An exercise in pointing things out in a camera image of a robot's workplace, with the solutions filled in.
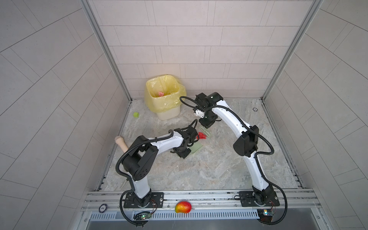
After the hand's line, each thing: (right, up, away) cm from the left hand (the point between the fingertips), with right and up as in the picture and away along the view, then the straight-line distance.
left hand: (185, 152), depth 89 cm
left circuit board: (-19, -22, -23) cm, 37 cm away
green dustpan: (+7, +3, +1) cm, 7 cm away
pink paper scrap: (-18, +38, +13) cm, 44 cm away
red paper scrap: (+11, +10, +5) cm, 15 cm away
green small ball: (-37, +23, +16) cm, 47 cm away
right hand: (+13, +16, -2) cm, 21 cm away
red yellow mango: (0, -19, -23) cm, 30 cm away
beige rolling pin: (-39, +8, -4) cm, 40 cm away
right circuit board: (+40, -24, -21) cm, 51 cm away
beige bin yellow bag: (-10, +28, -1) cm, 30 cm away
